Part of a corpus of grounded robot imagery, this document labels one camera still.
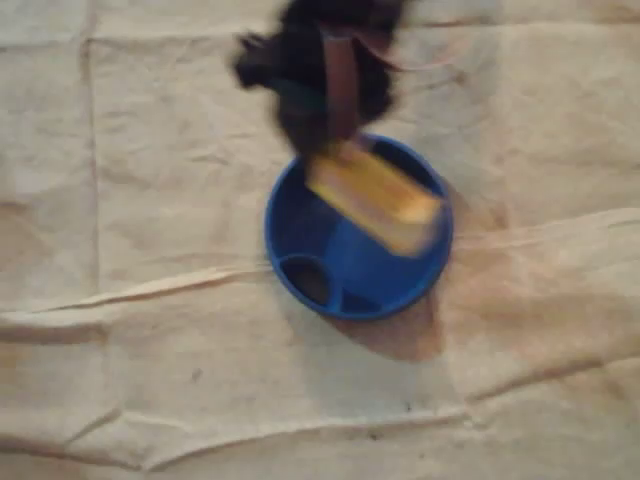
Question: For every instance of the yellow printed cardboard box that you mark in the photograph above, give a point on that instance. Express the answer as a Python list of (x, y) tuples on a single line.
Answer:
[(375, 195)]

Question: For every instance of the blue divided plate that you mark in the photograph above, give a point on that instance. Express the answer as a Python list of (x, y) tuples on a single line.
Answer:
[(360, 265)]

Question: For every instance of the white wrinkled cloth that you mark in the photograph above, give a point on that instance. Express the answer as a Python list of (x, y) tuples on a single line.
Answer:
[(150, 200)]

